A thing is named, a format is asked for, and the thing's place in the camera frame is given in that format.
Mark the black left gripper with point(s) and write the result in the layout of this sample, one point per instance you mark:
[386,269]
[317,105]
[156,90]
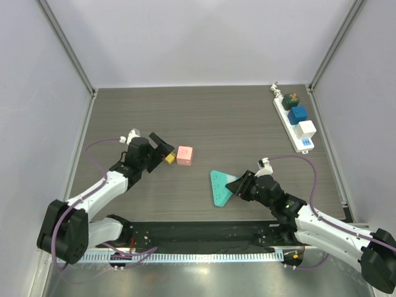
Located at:
[159,152]

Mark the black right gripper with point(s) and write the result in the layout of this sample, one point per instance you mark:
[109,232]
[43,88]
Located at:
[246,186]

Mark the yellow cube plug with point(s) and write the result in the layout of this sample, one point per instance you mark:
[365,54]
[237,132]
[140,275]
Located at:
[169,159]

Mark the pink cube plug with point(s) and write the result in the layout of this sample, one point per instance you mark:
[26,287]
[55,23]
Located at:
[184,155]

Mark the teal triangular socket adapter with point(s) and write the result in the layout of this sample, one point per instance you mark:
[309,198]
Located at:
[220,193]

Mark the white power strip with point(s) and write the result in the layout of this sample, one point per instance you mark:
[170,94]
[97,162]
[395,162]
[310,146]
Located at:
[300,146]

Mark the white cube plug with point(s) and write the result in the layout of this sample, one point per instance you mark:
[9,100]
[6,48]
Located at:
[305,129]

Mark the blue cube plug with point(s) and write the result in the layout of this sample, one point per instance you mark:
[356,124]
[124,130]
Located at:
[297,114]

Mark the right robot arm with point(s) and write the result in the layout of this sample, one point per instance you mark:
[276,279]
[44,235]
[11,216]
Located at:
[372,253]

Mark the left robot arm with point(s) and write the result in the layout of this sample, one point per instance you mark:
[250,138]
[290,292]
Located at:
[68,228]

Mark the dark green cube plug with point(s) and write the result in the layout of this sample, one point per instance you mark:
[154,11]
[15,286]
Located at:
[290,100]

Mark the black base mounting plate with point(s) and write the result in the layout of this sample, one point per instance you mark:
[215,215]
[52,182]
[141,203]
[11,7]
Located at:
[241,237]

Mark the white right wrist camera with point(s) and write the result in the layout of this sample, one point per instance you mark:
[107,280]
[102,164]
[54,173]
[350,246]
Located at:
[265,168]

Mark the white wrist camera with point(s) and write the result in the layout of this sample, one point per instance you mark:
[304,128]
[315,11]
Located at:
[265,168]
[132,134]

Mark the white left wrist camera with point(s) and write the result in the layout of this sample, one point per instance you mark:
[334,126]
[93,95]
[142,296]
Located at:
[132,134]

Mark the white slotted cable duct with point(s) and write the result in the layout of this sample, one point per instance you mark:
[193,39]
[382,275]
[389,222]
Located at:
[157,258]

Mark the left aluminium frame post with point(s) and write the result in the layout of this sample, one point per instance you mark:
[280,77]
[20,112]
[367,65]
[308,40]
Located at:
[65,44]

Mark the aluminium frame post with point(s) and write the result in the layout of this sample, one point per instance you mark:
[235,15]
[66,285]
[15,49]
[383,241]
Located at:
[341,34]
[65,44]

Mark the right aluminium frame post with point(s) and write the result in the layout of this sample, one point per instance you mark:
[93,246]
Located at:
[341,34]

